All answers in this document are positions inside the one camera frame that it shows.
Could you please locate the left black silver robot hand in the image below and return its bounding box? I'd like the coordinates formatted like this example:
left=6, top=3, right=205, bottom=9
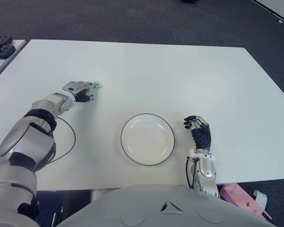
left=62, top=80, right=97, bottom=103

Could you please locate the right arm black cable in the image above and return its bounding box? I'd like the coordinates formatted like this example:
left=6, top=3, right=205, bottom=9
left=186, top=157, right=196, bottom=189

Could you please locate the white side table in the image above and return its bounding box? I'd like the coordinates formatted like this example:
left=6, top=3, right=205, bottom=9
left=0, top=39, right=28, bottom=85

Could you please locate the grey robot torso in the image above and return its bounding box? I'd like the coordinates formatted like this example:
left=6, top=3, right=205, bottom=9
left=58, top=184, right=275, bottom=227

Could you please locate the white plate with black rim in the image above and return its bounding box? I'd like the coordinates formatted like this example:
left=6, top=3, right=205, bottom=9
left=120, top=113, right=175, bottom=166

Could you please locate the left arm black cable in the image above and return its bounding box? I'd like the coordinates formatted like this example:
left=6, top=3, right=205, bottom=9
left=34, top=117, right=76, bottom=171

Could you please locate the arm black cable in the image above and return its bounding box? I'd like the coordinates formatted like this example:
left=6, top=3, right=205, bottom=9
left=34, top=117, right=76, bottom=171
left=186, top=157, right=196, bottom=189

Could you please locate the pink cardboard box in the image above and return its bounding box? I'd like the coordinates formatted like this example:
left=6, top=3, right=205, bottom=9
left=221, top=183, right=273, bottom=219

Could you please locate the black game controller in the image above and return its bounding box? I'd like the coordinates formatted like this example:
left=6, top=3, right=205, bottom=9
left=0, top=44, right=16, bottom=59
left=0, top=35, right=12, bottom=47

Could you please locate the white paper tag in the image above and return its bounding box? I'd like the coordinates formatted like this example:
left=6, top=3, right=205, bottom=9
left=253, top=190, right=268, bottom=210

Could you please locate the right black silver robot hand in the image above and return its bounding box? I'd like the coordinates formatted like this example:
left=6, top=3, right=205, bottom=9
left=183, top=115, right=212, bottom=151

